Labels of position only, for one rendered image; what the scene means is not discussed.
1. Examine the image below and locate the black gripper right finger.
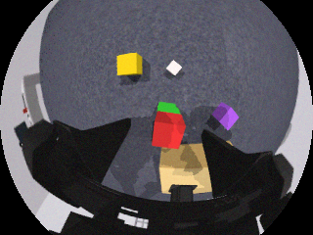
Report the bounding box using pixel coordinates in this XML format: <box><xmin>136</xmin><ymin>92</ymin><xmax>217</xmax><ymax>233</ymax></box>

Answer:
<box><xmin>201</xmin><ymin>129</ymin><xmax>273</xmax><ymax>199</ymax></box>

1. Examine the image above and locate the red block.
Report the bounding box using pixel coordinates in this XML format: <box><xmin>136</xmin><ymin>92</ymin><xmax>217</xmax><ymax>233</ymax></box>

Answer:
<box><xmin>152</xmin><ymin>111</ymin><xmax>185</xmax><ymax>149</ymax></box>

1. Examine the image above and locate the purple block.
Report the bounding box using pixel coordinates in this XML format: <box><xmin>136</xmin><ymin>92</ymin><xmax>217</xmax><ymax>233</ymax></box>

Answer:
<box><xmin>212</xmin><ymin>103</ymin><xmax>239</xmax><ymax>129</ymax></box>

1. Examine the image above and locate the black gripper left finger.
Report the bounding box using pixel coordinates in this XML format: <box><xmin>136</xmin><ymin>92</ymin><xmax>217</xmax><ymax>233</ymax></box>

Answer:
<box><xmin>52</xmin><ymin>117</ymin><xmax>132</xmax><ymax>184</ymax></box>

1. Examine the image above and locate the small white block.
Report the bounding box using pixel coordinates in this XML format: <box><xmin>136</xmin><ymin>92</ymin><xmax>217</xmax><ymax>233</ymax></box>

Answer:
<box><xmin>167</xmin><ymin>60</ymin><xmax>183</xmax><ymax>75</ymax></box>

